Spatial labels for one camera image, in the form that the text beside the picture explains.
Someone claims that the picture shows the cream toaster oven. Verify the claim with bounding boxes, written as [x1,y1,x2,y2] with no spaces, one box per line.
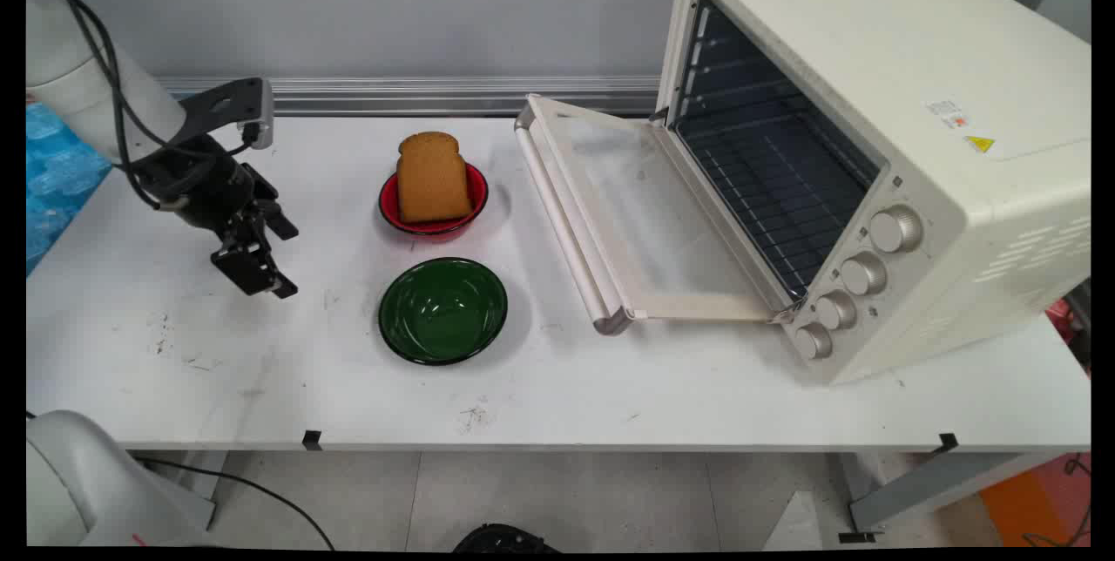
[652,0,1091,387]

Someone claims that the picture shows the large silver oven knob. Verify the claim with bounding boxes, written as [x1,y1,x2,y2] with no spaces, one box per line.
[868,205,924,254]

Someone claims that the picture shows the red bowl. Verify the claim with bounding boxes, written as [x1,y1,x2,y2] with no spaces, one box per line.
[378,162,490,238]

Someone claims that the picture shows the cream glass oven door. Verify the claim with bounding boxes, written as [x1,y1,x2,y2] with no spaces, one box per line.
[513,93,799,336]

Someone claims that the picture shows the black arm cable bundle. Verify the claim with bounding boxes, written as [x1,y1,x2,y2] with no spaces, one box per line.
[26,0,255,213]

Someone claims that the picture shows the black floor cable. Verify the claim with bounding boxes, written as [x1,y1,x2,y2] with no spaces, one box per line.
[131,455,337,551]

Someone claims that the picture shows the metal oven wire rack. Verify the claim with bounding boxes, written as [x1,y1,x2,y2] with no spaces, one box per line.
[674,105,875,299]

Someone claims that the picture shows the black round floor object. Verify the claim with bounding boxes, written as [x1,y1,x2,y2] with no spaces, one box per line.
[451,524,560,554]

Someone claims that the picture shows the grey metal table leg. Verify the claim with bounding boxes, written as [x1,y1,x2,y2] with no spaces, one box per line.
[838,451,1074,537]

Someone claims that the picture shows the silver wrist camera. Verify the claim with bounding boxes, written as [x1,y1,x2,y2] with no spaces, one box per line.
[237,78,275,151]

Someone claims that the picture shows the brown bread slice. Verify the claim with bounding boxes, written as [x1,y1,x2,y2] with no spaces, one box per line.
[396,132,474,225]

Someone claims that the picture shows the red object behind oven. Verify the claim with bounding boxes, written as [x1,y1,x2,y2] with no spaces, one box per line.
[1044,298,1079,346]

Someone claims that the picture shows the blue plastic sheet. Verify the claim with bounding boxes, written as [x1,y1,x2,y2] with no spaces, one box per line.
[26,102,112,276]

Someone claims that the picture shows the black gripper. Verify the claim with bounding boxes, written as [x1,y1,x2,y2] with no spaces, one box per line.
[138,134,300,300]

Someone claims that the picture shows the white rounded machine housing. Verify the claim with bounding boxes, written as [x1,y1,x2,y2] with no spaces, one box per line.
[26,409,217,550]

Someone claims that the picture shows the orange floor mat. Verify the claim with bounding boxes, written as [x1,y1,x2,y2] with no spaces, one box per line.
[979,455,1091,547]

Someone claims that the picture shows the aluminium wall rail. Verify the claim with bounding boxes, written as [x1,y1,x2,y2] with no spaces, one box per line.
[155,75,663,118]

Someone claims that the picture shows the green bowl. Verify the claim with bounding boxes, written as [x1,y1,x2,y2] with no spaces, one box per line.
[377,257,509,367]

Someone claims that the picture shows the black camera mounting bracket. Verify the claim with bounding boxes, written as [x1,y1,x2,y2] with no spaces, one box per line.
[164,78,264,149]

